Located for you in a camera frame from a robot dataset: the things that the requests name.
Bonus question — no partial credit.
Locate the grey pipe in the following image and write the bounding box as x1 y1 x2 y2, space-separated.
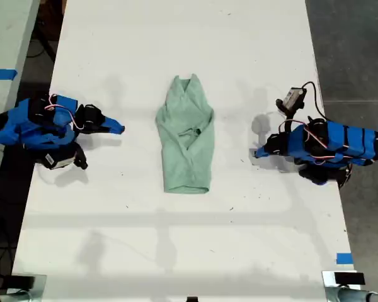
0 289 36 302
325 285 378 302

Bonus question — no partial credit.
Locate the black white camera box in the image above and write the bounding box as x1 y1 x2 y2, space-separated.
35 147 77 171

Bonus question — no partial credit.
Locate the pale green t-shirt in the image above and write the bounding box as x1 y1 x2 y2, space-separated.
155 74 215 194

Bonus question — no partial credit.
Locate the short blue tape strip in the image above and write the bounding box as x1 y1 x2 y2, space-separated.
336 252 355 266

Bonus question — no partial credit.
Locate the grey black camera box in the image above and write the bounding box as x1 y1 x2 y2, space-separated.
275 87 307 111

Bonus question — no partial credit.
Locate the black camera stalk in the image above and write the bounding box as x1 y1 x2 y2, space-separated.
72 142 89 171
282 108 296 133

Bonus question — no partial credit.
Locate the black camera cable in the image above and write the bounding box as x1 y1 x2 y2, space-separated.
301 81 328 122

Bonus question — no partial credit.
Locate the small black box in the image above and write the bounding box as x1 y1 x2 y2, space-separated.
8 274 36 289
333 272 366 286

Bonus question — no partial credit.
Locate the red white arm wire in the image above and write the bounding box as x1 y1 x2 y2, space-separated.
45 94 84 131
278 120 331 150

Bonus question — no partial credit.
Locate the pale side table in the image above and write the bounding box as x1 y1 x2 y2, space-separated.
0 0 42 204

